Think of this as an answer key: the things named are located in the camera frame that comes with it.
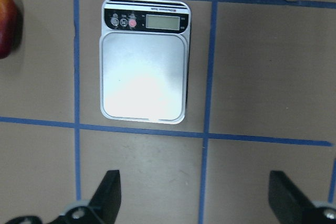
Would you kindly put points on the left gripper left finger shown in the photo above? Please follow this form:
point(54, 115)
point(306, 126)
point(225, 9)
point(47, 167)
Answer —
point(103, 207)

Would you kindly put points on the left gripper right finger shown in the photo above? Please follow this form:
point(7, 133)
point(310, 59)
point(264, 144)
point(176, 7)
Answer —
point(290, 205)

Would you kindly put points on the silver kitchen scale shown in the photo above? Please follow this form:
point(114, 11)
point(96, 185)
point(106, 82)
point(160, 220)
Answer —
point(144, 50)

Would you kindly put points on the red mango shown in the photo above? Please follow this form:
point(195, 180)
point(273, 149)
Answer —
point(8, 26)

